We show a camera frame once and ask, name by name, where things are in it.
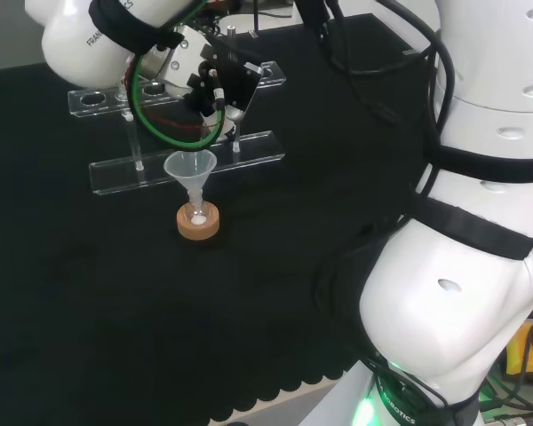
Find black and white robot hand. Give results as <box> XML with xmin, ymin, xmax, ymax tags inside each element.
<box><xmin>156</xmin><ymin>24</ymin><xmax>265</xmax><ymax>139</ymax></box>

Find clear weighing funnel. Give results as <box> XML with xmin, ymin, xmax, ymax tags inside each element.
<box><xmin>221</xmin><ymin>105</ymin><xmax>246</xmax><ymax>134</ymax></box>

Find clear plastic funnel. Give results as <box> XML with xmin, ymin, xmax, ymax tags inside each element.
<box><xmin>163</xmin><ymin>149</ymin><xmax>218</xmax><ymax>223</ymax></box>

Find small glass round-bottom flask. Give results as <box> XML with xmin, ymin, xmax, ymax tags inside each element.
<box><xmin>184</xmin><ymin>188</ymin><xmax>212</xmax><ymax>230</ymax></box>

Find clear acrylic funnel stand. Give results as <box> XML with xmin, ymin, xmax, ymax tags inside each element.
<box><xmin>66</xmin><ymin>60</ymin><xmax>288</xmax><ymax>197</ymax></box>

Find black bench cloth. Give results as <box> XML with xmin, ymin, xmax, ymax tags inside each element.
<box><xmin>0</xmin><ymin>12</ymin><xmax>445</xmax><ymax>426</ymax></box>

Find yellow stop button box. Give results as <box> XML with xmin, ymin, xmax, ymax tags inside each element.
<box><xmin>505</xmin><ymin>318</ymin><xmax>533</xmax><ymax>376</ymax></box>

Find thin red cable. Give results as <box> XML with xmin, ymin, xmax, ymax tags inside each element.
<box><xmin>153</xmin><ymin>112</ymin><xmax>219</xmax><ymax>133</ymax></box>

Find green cable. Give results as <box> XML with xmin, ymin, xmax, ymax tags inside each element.
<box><xmin>130</xmin><ymin>47</ymin><xmax>227</xmax><ymax>151</ymax></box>

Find cork ring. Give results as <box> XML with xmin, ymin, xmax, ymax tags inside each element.
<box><xmin>176</xmin><ymin>200</ymin><xmax>221</xmax><ymax>244</ymax></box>

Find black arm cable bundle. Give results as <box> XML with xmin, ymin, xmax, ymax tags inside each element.
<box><xmin>295</xmin><ymin>0</ymin><xmax>457</xmax><ymax>187</ymax></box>

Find black room cables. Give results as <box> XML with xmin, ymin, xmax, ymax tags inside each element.
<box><xmin>481</xmin><ymin>305</ymin><xmax>533</xmax><ymax>426</ymax></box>

